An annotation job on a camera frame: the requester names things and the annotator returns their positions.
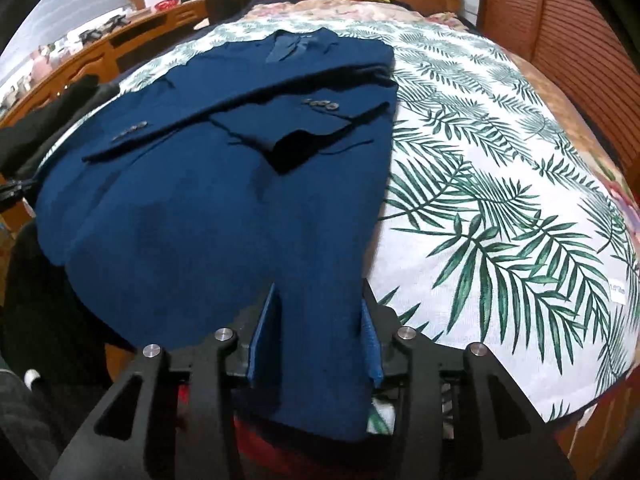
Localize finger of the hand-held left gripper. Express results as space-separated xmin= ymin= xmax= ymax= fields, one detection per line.
xmin=0 ymin=177 xmax=38 ymax=211

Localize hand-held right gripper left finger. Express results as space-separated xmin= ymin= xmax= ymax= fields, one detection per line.
xmin=50 ymin=282 xmax=281 ymax=480

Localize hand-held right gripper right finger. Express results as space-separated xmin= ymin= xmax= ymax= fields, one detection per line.
xmin=360 ymin=280 xmax=578 ymax=480

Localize navy blue blazer jacket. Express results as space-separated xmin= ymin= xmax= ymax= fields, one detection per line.
xmin=32 ymin=27 xmax=398 ymax=443

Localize black clothes pile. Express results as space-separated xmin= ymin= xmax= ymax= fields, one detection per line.
xmin=0 ymin=74 xmax=121 ymax=181

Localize person's dark trousers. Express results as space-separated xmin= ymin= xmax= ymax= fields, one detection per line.
xmin=0 ymin=220 xmax=136 ymax=480

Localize wooden desk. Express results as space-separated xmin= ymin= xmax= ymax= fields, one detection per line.
xmin=0 ymin=0 xmax=211 ymax=126

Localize leaf print blanket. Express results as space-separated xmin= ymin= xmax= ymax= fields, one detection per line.
xmin=107 ymin=7 xmax=640 ymax=428

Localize grey window blind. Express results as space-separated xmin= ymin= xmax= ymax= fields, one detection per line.
xmin=0 ymin=0 xmax=128 ymax=91

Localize floral pillow cover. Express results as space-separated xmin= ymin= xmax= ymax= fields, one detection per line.
xmin=247 ymin=0 xmax=483 ymax=36

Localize wooden louvered wardrobe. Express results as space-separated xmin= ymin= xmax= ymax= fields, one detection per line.
xmin=477 ymin=0 xmax=640 ymax=126

